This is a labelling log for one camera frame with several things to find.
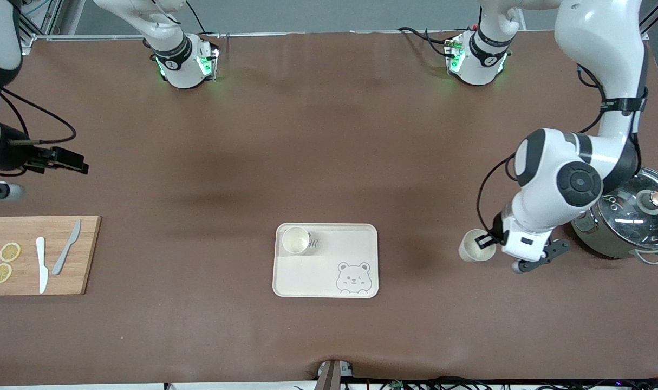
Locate white IKEA cup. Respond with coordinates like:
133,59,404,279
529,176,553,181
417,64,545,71
282,226,311,255
459,229,497,263

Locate bamboo cutting board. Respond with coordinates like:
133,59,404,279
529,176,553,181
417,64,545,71
0,216,102,296

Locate grey-green electric cooking pot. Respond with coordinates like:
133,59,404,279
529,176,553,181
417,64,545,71
570,167,658,265

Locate grey plastic knife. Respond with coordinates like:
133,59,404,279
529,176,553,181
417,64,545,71
51,219,82,276

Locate white plastic knife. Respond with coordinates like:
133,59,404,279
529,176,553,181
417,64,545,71
35,237,49,295

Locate glass pot lid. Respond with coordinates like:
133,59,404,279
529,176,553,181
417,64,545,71
594,168,658,250

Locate white bear print tray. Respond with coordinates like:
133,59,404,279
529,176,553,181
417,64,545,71
272,223,379,299

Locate brown table cover sheet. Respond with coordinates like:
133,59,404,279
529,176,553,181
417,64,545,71
0,30,658,386

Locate metal table edge clamp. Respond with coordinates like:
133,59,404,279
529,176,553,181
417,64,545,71
317,359,354,390

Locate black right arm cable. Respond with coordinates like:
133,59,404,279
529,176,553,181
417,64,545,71
0,87,78,147

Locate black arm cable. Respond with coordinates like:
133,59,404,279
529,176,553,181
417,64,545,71
0,87,78,147
475,64,642,235

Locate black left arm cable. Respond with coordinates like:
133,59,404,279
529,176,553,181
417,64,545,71
475,64,642,235

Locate aluminium frame profile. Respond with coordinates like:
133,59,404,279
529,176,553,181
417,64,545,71
16,0,64,41
639,0,658,40

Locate black cable bundle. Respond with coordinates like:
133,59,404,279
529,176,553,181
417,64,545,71
345,376,658,390

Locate black right base cable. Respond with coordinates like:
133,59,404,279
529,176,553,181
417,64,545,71
184,0,209,36

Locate black left base cables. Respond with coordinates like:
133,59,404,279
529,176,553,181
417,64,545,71
396,26,455,58

